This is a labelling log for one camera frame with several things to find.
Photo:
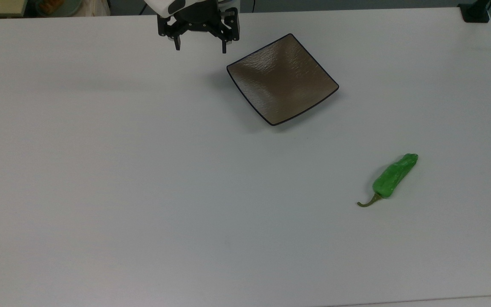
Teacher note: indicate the white cloth bundle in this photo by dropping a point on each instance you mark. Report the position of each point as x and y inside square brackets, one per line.
[96, 7]

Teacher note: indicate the black table clamp mount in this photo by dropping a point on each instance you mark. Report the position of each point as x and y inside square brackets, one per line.
[475, 12]

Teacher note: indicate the square brown ceramic plate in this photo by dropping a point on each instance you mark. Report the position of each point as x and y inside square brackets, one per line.
[282, 79]

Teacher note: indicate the round green dish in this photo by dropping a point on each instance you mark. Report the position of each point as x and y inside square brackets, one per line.
[58, 7]

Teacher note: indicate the green chili pepper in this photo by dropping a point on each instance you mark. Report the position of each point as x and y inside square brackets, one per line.
[390, 179]

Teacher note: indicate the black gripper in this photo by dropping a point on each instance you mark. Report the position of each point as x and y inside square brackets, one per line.
[198, 17]

